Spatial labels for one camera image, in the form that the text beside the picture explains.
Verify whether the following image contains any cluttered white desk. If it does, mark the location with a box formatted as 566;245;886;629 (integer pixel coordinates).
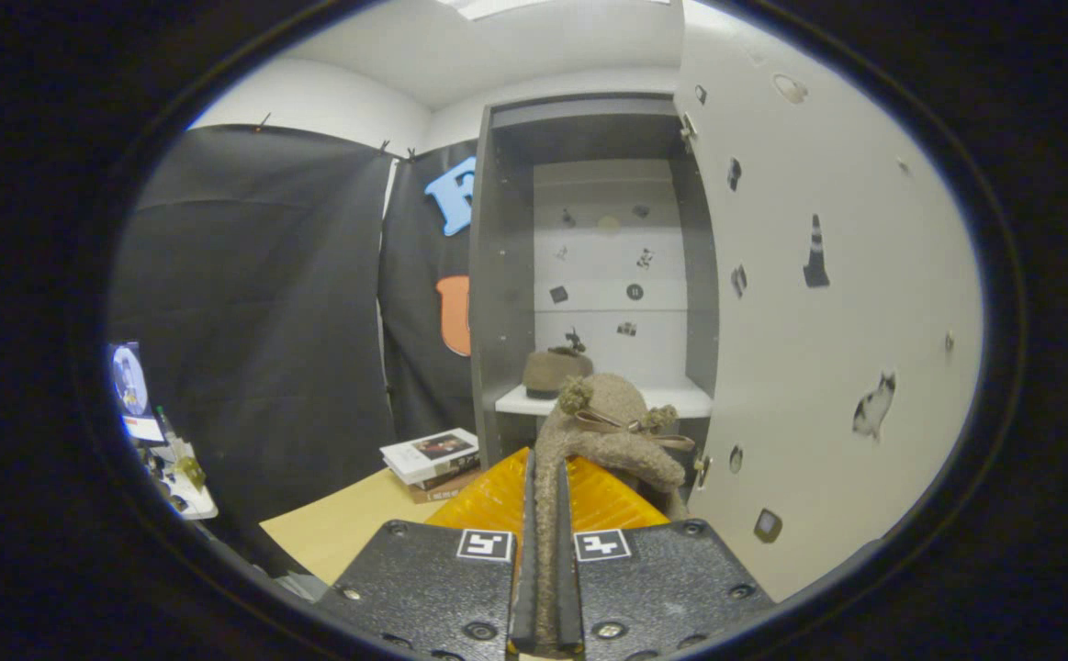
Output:
134;409;219;521

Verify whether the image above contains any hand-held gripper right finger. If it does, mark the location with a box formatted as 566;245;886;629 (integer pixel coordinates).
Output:
556;454;778;661

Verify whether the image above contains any brown fuzzy shoe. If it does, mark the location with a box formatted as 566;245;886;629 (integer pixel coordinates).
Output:
532;372;695;648
523;347;595;400

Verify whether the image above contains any computer monitor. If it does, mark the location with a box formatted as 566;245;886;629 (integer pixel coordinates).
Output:
108;342;167;444

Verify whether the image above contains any large ceiling light panel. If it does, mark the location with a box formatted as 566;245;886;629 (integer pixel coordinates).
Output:
437;0;672;21

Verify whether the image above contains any white cabinet shelf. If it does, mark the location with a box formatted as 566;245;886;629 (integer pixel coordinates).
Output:
495;381;714;420

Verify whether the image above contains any light grey shoe cabinet door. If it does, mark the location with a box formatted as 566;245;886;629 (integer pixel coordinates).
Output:
673;0;984;602

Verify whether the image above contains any white photo cover book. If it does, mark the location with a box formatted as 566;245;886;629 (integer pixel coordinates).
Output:
379;428;481;486

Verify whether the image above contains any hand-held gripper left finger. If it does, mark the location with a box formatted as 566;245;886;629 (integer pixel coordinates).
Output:
313;446;536;661

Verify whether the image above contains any brown book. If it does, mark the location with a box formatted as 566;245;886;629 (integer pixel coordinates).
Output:
408;468;484;504

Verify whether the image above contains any black backdrop cloth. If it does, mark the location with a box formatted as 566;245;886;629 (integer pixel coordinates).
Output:
109;124;479;552

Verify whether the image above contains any dark grey shoe cabinet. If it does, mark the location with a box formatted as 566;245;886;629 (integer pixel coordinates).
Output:
467;92;720;478

